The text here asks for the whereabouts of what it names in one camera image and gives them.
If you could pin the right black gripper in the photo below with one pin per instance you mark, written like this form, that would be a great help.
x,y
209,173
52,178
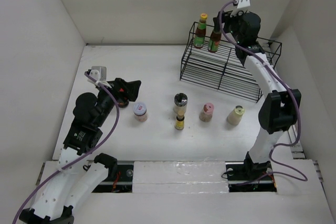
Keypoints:
x,y
227,19

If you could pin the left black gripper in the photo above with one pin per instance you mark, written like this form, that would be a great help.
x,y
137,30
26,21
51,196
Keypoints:
x,y
130,88

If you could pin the green label sauce bottle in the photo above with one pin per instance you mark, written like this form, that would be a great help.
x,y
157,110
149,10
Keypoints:
x,y
200,32
214,40

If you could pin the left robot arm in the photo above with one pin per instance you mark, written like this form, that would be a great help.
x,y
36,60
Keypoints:
x,y
73,181

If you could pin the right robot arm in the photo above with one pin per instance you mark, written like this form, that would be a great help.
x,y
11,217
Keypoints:
x,y
280,109

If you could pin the red lid dark sauce jar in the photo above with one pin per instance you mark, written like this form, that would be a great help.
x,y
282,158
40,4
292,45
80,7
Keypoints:
x,y
123,103

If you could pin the white lid glass jar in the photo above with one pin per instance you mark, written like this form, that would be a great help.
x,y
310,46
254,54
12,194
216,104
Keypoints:
x,y
140,111

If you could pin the black cap spice shaker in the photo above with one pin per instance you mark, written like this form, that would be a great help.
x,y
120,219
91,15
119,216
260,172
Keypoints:
x,y
180,102

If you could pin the small yellow label bottle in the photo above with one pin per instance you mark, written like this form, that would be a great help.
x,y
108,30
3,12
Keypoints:
x,y
179,123

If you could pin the pink cap spice jar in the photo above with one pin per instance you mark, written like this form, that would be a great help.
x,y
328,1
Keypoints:
x,y
206,113

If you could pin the yellow cap spice jar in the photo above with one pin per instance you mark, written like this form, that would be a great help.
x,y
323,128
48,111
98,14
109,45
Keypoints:
x,y
236,115

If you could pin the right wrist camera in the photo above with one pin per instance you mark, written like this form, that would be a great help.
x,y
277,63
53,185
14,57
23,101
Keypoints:
x,y
242,4

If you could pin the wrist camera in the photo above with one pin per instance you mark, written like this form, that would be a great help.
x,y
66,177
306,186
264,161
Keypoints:
x,y
242,4
98,73

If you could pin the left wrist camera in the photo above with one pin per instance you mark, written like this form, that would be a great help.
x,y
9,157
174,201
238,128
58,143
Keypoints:
x,y
98,73

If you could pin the black wire rack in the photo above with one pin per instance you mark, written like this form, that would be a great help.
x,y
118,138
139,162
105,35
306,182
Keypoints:
x,y
220,71

